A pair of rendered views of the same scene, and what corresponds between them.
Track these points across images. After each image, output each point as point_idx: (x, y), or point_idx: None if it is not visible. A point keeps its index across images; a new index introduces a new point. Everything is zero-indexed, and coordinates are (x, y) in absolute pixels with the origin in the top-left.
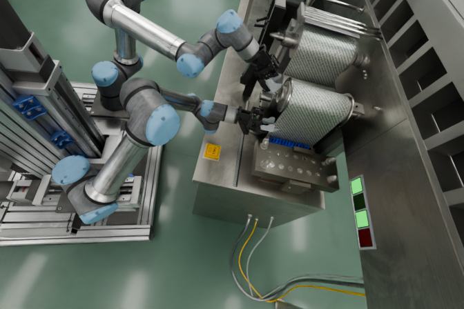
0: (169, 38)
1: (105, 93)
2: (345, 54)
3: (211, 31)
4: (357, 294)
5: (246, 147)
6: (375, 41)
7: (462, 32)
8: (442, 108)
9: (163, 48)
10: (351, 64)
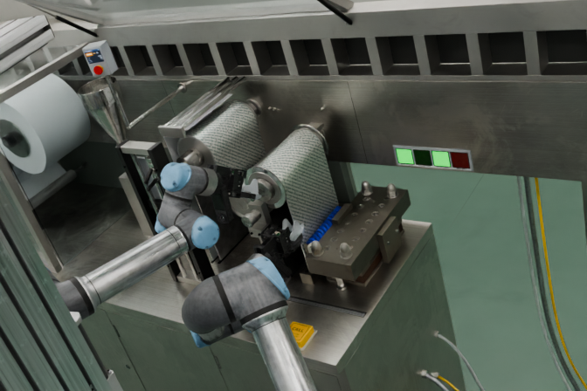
0: (163, 236)
1: None
2: (244, 113)
3: (166, 204)
4: (540, 213)
5: (307, 294)
6: (241, 85)
7: (292, 18)
8: (348, 55)
9: (170, 248)
10: (256, 115)
